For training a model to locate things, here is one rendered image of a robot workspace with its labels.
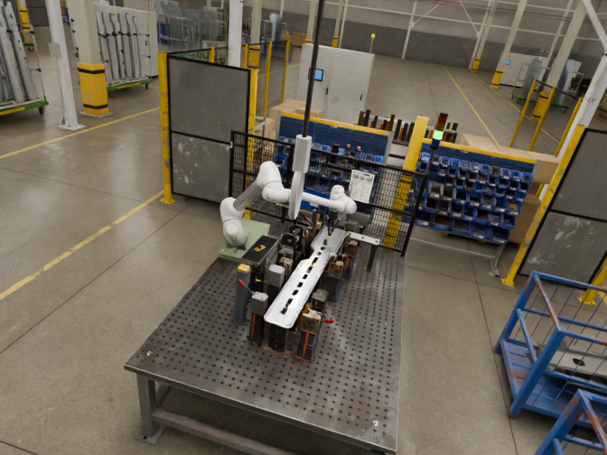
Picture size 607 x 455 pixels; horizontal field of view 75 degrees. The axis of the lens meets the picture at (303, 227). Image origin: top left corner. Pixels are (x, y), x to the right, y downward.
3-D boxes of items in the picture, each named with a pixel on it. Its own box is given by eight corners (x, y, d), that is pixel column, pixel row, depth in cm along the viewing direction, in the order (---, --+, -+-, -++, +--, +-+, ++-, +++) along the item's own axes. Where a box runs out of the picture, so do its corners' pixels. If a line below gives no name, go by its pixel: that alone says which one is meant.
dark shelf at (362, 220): (365, 228, 358) (365, 226, 356) (274, 204, 378) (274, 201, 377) (369, 219, 376) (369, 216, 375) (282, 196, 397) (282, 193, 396)
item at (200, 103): (253, 218, 558) (264, 69, 462) (249, 223, 546) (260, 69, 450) (167, 199, 579) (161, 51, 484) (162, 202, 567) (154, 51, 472)
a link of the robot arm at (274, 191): (291, 197, 286) (286, 181, 290) (268, 197, 276) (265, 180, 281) (283, 206, 296) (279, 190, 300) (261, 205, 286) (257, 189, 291)
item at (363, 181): (368, 204, 370) (376, 173, 356) (345, 199, 375) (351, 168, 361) (368, 203, 372) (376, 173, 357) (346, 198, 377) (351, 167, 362)
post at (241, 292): (242, 326, 273) (246, 274, 252) (232, 322, 275) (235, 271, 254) (247, 319, 279) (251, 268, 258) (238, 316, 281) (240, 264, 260)
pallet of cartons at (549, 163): (510, 227, 644) (545, 147, 579) (524, 252, 574) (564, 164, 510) (435, 212, 659) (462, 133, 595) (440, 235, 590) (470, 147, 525)
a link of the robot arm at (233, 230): (228, 248, 334) (222, 240, 314) (225, 228, 341) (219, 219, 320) (247, 244, 335) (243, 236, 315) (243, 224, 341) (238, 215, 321)
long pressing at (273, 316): (294, 331, 234) (294, 329, 233) (259, 320, 239) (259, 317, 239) (348, 232, 351) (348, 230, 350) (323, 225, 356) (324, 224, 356)
